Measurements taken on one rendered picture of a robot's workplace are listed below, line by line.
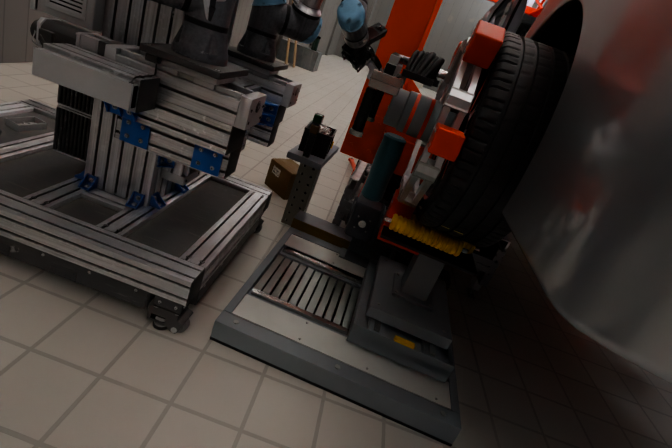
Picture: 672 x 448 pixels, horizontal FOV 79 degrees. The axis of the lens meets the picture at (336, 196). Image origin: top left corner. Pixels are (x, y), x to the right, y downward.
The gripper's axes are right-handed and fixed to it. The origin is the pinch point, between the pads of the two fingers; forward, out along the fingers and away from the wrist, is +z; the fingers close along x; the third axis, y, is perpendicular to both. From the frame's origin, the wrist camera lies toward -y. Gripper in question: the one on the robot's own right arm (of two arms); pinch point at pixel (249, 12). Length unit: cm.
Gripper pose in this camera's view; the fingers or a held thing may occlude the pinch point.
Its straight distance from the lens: 69.1
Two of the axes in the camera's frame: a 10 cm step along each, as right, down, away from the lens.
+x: -9.6, 0.6, 2.7
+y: 2.6, -1.5, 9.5
